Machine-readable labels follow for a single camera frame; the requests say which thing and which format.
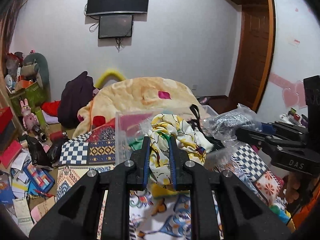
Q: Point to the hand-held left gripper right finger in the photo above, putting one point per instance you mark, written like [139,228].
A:
[173,165]

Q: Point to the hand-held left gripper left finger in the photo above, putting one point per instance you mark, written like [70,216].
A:
[147,163]

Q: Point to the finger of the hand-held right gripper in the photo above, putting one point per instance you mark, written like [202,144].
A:
[260,137]
[282,127]

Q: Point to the yellow white printed cloth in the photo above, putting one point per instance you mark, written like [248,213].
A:
[163,140]

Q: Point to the clear plastic storage box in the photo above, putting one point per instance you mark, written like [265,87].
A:
[130,130]

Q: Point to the person's right hand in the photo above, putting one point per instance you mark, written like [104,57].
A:
[292,187]

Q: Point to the plastic bag with speckled cloth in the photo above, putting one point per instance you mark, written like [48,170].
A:
[228,123]

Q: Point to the patchwork patterned quilt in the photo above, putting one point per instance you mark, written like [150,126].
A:
[82,152]

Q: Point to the yellow fleece blanket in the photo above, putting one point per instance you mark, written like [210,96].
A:
[140,92]

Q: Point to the wooden door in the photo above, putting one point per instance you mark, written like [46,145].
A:
[252,55]

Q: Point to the red thermos bottle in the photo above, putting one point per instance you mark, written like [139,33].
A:
[57,135]

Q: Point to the dark purple jacket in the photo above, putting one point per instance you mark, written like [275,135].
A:
[75,100]

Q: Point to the yellow foam tube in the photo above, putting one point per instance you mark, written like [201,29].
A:
[110,73]

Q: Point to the black plastic bag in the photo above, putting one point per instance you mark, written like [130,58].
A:
[40,152]

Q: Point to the blue patterned pencil case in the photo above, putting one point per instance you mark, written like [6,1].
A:
[40,178]

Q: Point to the red cloth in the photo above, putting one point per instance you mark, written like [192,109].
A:
[51,108]

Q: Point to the green cylinder bottle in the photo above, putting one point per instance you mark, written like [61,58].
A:
[40,117]

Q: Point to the pink rabbit toy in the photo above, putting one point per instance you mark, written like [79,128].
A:
[28,116]

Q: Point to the green cardboard box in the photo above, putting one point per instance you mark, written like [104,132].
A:
[33,95]

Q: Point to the pile of papers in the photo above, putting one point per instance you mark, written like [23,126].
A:
[17,205]

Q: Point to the pink book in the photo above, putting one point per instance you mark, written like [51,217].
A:
[10,153]

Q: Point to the grey green plush toy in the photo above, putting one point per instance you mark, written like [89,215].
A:
[41,62]

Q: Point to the red box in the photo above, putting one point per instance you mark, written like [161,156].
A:
[5,118]

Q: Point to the wall socket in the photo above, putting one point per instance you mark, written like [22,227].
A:
[195,87]

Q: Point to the small wall monitor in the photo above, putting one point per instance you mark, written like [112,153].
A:
[115,26]

